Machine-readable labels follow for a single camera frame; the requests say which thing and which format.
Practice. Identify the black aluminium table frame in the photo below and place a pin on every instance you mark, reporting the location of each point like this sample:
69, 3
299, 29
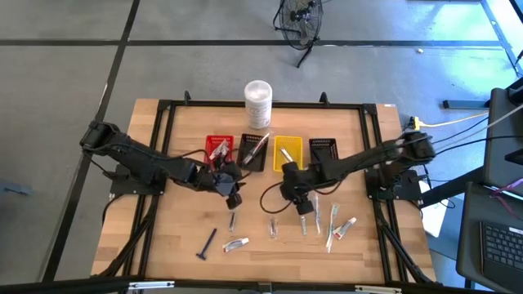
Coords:
306, 105

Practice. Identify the black gantry cross bar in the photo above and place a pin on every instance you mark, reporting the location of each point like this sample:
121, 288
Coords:
81, 284

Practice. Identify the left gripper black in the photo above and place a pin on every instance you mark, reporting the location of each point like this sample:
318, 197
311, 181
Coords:
224, 179

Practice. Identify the black keyboard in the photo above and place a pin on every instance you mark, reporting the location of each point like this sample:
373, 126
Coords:
502, 245

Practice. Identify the red plastic mesh basket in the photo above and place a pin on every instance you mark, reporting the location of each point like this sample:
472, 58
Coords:
209, 143

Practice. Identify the white toothpaste tube red cap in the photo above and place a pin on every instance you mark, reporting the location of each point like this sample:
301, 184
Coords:
344, 228
236, 244

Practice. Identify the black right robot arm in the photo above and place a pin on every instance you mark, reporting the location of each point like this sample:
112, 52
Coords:
367, 157

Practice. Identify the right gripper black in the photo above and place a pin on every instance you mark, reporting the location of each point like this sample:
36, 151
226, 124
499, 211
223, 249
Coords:
296, 181

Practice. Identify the yellow power plug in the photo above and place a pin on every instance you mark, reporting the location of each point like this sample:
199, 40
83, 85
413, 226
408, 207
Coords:
414, 122

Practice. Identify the yellow plastic mesh basket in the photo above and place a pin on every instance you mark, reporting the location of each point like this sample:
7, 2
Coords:
294, 147

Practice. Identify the grey flat floor object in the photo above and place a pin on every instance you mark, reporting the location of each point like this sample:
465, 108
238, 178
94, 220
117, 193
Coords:
16, 189

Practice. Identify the black gantry leg struts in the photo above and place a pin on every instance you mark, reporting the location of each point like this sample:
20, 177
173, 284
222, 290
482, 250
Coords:
135, 241
398, 245

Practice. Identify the silver aluminium bracket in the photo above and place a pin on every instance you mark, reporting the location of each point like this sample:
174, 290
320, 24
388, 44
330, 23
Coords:
151, 285
378, 289

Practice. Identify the black desk foot bar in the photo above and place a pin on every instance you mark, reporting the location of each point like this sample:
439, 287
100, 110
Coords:
466, 104

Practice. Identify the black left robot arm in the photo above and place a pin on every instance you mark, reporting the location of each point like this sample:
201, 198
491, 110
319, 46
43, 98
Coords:
135, 151

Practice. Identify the black plastic mesh basket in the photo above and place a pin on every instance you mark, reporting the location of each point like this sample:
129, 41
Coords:
327, 149
261, 163

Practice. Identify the black frame clamp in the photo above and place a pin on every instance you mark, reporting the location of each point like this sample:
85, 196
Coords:
324, 98
187, 97

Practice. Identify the wrapped green travel toothbrush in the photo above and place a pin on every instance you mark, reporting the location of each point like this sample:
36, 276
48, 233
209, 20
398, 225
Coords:
331, 228

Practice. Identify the white wipes canister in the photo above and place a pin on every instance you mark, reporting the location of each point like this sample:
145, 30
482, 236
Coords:
258, 106

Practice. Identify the small clear sachet packet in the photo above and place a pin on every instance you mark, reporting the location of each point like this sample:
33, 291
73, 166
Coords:
273, 227
232, 222

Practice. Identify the small silver sachet packet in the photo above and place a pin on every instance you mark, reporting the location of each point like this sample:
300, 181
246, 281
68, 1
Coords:
303, 225
286, 155

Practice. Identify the small white toothpaste tube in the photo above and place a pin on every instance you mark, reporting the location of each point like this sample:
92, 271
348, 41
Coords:
215, 153
224, 147

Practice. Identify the black floor fan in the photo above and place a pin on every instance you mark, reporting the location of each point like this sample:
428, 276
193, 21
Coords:
300, 15

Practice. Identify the dark grey desk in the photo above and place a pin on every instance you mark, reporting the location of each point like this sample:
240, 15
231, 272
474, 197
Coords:
470, 245

